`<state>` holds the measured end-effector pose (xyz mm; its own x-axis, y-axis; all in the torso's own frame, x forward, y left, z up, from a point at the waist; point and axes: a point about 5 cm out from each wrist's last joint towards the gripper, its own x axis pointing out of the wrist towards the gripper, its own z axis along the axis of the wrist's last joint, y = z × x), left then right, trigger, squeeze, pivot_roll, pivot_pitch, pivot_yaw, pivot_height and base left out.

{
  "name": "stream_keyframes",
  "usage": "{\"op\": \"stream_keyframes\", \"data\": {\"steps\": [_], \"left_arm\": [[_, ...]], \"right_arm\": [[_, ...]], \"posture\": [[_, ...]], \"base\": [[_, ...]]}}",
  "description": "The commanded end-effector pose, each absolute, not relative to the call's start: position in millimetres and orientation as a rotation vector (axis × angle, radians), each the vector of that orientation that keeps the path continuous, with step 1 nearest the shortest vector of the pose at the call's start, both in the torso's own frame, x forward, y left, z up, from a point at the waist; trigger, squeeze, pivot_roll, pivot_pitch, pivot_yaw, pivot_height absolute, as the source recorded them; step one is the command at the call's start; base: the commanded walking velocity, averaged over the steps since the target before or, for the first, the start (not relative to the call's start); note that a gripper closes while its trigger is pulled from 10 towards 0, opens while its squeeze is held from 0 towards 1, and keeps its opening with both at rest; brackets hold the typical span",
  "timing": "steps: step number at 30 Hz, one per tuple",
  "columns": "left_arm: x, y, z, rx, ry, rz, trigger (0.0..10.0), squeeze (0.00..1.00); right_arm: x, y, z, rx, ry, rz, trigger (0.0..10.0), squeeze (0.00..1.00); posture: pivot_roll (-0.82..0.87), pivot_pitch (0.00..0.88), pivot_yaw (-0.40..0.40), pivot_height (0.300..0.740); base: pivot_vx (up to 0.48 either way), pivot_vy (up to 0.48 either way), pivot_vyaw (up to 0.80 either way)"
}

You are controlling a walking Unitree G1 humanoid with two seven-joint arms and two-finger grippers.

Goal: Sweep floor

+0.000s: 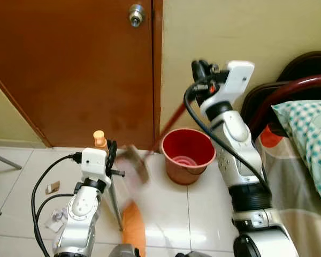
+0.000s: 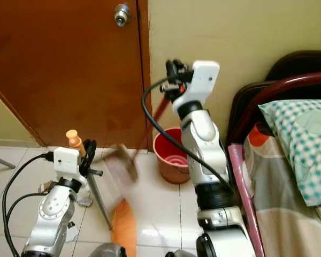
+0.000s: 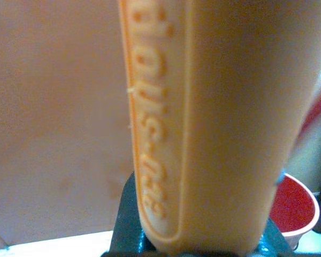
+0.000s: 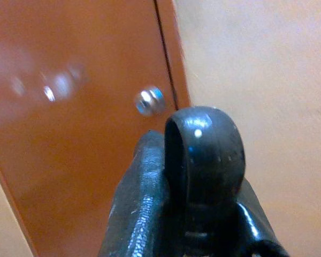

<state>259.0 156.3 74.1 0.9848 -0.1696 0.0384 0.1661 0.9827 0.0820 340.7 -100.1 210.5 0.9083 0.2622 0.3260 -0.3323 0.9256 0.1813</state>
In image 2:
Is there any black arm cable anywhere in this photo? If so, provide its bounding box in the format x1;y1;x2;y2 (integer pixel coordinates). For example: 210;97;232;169
1;151;57;257
141;77;234;192

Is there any grey robot leg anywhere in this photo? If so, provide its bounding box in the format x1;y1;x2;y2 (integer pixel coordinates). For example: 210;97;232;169
164;248;196;257
88;242;127;257

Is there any grey robot left leg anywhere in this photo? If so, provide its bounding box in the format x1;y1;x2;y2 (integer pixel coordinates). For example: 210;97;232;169
88;242;127;257

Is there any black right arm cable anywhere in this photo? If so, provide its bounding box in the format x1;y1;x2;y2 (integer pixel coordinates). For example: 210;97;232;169
141;77;234;192

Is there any pink bed side rail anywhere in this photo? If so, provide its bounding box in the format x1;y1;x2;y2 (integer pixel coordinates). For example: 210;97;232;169
227;142;264;257

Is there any dark red bed headboard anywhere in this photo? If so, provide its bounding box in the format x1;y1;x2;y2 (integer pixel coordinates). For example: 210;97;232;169
226;50;321;146

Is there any green checked pillow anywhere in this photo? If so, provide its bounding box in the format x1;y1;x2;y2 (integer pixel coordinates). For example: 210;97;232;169
258;99;321;208

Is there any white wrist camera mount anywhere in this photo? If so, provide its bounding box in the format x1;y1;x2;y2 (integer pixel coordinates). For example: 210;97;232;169
53;147;82;183
173;60;220;113

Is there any red plastic bucket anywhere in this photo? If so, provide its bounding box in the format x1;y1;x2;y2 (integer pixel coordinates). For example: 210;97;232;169
152;126;192;185

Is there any white crumpled paper scrap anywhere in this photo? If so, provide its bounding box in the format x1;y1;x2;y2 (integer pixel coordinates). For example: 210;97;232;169
66;222;80;244
75;190;95;208

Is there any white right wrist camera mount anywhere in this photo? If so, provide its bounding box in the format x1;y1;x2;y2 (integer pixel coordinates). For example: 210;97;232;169
173;60;220;113

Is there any red handled broom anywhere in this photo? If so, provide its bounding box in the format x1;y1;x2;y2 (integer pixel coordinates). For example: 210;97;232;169
103;91;175;186

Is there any beige and orange bed sheet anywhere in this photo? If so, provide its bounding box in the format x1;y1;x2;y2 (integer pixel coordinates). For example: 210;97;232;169
240;123;321;257

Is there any grey metal chair leg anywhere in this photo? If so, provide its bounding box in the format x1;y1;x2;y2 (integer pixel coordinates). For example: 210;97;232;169
0;154;17;168

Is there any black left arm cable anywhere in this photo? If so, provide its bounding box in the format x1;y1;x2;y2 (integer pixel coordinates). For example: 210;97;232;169
1;151;57;257

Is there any brown wooden door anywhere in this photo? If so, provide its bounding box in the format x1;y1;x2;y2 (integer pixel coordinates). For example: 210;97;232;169
0;0;154;151

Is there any grey robot right leg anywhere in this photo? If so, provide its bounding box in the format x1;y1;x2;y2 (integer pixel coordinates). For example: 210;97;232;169
164;248;196;257

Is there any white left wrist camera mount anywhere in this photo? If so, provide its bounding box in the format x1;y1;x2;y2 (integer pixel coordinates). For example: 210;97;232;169
53;147;82;183

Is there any silver round door knob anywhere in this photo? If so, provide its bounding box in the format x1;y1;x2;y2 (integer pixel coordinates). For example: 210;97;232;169
113;4;131;27

